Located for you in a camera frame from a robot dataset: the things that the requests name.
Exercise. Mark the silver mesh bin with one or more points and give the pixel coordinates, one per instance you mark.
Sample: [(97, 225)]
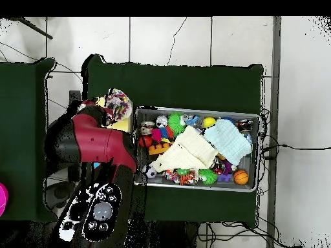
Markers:
[(248, 165)]

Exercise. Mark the pink ball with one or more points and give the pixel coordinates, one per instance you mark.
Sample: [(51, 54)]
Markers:
[(2, 199)]

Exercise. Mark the mint knitted cloth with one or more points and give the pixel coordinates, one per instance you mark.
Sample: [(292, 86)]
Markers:
[(227, 140)]

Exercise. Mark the orange toy block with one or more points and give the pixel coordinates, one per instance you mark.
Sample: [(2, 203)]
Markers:
[(157, 150)]

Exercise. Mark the pink blue red spiky toy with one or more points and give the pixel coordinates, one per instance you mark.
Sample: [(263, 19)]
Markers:
[(161, 133)]

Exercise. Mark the yellow ball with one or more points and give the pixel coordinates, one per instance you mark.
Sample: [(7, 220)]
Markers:
[(209, 122)]

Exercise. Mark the dark green tablecloth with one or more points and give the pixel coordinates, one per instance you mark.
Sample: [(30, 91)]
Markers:
[(181, 85)]

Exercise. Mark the colourful patterned white cloth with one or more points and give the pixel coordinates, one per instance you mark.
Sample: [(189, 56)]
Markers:
[(118, 103)]

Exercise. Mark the small soccer ball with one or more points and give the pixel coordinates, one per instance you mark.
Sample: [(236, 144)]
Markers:
[(151, 172)]

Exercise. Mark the wooden box with three holes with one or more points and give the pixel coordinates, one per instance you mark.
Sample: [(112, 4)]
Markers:
[(121, 125)]

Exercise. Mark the cream knitted cloth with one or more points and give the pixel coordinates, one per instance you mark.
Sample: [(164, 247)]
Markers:
[(188, 152)]

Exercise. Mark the small orange basketball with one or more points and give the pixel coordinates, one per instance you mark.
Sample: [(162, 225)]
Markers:
[(241, 177)]

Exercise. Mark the dark green side table cloth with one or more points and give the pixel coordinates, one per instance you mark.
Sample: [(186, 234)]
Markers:
[(23, 129)]

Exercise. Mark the black rod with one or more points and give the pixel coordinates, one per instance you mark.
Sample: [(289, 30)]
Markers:
[(36, 28)]

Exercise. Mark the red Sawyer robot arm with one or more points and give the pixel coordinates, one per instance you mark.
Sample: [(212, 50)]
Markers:
[(98, 144)]

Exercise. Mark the tiger striped toy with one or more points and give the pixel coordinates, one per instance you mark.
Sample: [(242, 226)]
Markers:
[(186, 179)]

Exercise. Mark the red ball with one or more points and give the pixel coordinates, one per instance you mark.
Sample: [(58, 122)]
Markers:
[(147, 141)]

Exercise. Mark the grey rounded floor object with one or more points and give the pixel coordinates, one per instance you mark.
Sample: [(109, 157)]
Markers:
[(59, 192)]

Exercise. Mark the green spiky ball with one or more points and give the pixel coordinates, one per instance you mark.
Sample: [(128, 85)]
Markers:
[(175, 122), (208, 176)]

